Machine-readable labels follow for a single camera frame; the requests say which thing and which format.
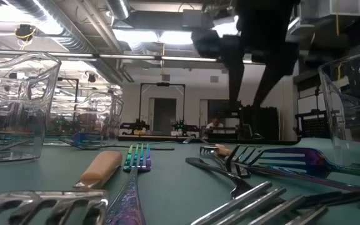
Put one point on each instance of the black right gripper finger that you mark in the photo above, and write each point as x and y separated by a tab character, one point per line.
277	72
234	68

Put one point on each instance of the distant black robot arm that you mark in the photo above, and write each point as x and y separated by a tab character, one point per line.
136	126

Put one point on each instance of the grey shelving rack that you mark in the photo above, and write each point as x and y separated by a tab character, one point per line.
217	109

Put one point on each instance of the black cabinet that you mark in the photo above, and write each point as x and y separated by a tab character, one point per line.
261	123

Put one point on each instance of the person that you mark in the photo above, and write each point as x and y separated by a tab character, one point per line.
214	125

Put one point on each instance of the grey ceiling unit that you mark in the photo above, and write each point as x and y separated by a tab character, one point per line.
197	19

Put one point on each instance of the black perforated cart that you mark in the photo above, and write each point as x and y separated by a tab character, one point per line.
314	125

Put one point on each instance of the clear plastic bin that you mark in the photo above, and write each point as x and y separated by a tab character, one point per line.
105	118
11	93
348	125

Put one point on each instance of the distant wooden table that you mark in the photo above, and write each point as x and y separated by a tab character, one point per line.
155	136

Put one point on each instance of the long ceiling light strip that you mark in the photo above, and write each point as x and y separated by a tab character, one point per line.
130	57

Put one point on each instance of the green table mat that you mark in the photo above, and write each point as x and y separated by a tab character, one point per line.
167	187

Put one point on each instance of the black table frame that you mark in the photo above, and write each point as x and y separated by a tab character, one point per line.
280	142

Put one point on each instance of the black gantry frame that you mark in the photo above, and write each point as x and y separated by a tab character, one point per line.
162	84

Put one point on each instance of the white ceiling duct box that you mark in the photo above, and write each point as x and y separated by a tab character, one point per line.
339	7

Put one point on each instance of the silver ribbed ventilation duct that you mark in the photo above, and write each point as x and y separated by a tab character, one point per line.
119	7

